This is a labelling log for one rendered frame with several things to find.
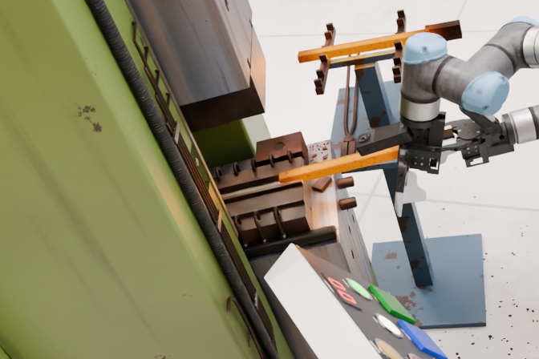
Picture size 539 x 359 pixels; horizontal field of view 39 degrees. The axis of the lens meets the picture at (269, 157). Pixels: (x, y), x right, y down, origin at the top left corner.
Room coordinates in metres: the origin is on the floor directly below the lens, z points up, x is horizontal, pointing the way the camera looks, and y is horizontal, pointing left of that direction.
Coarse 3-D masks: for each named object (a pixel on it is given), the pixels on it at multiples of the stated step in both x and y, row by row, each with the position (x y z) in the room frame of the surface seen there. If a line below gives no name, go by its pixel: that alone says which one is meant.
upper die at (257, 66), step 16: (256, 48) 1.41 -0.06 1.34; (256, 64) 1.35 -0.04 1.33; (256, 80) 1.30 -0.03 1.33; (224, 96) 1.29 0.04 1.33; (240, 96) 1.28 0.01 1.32; (256, 96) 1.28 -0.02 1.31; (192, 112) 1.31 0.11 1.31; (208, 112) 1.30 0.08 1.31; (224, 112) 1.29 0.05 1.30; (240, 112) 1.28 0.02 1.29; (256, 112) 1.28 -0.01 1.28; (192, 128) 1.31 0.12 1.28
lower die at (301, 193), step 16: (288, 160) 1.47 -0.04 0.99; (224, 176) 1.51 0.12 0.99; (240, 176) 1.48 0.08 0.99; (256, 176) 1.46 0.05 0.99; (256, 192) 1.39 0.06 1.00; (272, 192) 1.38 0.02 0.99; (288, 192) 1.36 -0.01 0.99; (304, 192) 1.35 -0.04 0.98; (240, 208) 1.37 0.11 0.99; (256, 208) 1.35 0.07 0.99; (272, 208) 1.33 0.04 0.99; (288, 208) 1.32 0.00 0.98; (304, 208) 1.30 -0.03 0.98; (240, 224) 1.33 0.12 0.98; (272, 224) 1.29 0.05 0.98; (288, 224) 1.28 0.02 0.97; (304, 224) 1.28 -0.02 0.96; (240, 240) 1.31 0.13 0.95; (256, 240) 1.30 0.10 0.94
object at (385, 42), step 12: (432, 24) 1.76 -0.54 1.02; (444, 24) 1.73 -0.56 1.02; (456, 24) 1.71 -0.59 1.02; (384, 36) 1.81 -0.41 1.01; (396, 36) 1.79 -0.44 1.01; (408, 36) 1.76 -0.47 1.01; (444, 36) 1.73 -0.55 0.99; (456, 36) 1.72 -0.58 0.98; (324, 48) 1.87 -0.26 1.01; (336, 48) 1.85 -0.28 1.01; (348, 48) 1.82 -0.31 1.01; (360, 48) 1.81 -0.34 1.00; (372, 48) 1.80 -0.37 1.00; (384, 48) 1.79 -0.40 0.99; (300, 60) 1.88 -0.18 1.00; (312, 60) 1.87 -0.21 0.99
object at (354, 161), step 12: (444, 132) 1.32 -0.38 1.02; (348, 156) 1.38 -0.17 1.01; (360, 156) 1.36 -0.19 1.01; (372, 156) 1.34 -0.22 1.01; (384, 156) 1.34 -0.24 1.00; (396, 156) 1.33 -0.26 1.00; (300, 168) 1.40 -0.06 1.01; (312, 168) 1.39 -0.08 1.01; (324, 168) 1.37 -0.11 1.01; (336, 168) 1.36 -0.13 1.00; (348, 168) 1.36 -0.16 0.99; (288, 180) 1.39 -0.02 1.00
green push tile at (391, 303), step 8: (376, 288) 0.96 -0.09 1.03; (376, 296) 0.93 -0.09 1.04; (384, 296) 0.94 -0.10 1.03; (392, 296) 0.96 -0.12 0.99; (384, 304) 0.91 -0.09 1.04; (392, 304) 0.92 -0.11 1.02; (400, 304) 0.95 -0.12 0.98; (392, 312) 0.89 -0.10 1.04; (400, 312) 0.90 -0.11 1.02; (408, 320) 0.90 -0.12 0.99
